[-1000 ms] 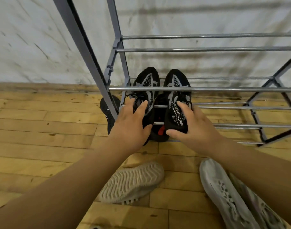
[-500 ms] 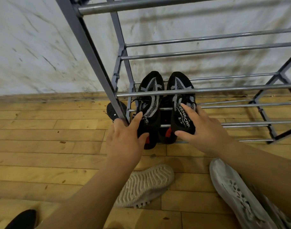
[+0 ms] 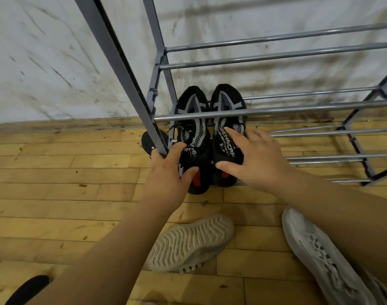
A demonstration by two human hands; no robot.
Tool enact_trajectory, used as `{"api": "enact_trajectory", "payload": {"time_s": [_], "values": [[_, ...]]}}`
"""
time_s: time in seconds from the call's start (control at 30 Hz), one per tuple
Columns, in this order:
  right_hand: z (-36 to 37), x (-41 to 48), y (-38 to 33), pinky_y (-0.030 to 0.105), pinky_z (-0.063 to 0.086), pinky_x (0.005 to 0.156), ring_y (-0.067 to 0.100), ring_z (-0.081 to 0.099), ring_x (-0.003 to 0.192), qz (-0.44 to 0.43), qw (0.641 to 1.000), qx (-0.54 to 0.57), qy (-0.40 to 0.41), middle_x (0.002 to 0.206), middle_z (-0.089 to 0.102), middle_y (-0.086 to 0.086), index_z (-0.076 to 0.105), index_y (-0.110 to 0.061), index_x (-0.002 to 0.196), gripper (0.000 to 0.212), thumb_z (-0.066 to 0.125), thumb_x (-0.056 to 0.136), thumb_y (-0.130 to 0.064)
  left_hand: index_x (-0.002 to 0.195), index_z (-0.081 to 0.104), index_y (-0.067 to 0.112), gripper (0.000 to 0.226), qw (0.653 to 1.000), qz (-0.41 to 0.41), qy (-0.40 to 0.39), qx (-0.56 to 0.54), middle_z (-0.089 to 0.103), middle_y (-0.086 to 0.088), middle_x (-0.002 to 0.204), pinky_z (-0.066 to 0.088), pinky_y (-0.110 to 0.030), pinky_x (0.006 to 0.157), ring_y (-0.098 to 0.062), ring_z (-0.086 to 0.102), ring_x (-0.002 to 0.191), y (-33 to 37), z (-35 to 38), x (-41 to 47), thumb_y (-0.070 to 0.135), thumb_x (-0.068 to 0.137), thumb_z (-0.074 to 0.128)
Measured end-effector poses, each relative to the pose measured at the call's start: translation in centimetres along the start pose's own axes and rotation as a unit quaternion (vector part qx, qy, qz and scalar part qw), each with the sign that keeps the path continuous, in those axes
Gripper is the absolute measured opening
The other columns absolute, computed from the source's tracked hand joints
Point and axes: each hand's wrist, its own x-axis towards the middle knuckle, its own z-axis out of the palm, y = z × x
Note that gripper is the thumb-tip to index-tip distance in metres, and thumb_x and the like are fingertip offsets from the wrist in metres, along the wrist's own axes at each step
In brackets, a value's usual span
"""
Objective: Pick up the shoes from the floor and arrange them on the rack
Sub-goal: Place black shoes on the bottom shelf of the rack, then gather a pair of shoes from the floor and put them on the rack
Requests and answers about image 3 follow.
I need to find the person's left forearm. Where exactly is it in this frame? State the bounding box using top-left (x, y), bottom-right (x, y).
top-left (25, 197), bottom-right (181, 305)

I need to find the person's right forearm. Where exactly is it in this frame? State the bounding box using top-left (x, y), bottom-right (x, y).
top-left (274, 169), bottom-right (387, 293)

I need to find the black red sneaker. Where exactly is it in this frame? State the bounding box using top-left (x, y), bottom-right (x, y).
top-left (209, 83), bottom-right (248, 167)

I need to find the beige sneaker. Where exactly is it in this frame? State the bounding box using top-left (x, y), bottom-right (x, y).
top-left (146, 213), bottom-right (235, 274)

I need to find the person's left hand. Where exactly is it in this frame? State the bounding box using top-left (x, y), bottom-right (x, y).
top-left (142, 142), bottom-right (200, 217)

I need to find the grey metal shoe rack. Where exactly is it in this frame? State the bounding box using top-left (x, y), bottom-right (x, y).
top-left (72, 0), bottom-right (387, 187)

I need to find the person's right hand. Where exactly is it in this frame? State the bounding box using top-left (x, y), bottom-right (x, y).
top-left (215, 127), bottom-right (296, 201)

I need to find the black shoe with red tab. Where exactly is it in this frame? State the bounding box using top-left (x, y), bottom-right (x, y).
top-left (212, 169), bottom-right (242, 188)
top-left (180, 165), bottom-right (212, 195)

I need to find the light grey sneaker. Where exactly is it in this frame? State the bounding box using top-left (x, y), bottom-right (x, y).
top-left (355, 263), bottom-right (387, 305)
top-left (282, 206), bottom-right (378, 305)

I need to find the black orange sneaker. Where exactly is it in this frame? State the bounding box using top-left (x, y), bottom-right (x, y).
top-left (4, 275), bottom-right (51, 305)

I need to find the black shoe with dotted sole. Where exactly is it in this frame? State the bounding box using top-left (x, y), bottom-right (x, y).
top-left (141, 129), bottom-right (169, 159)

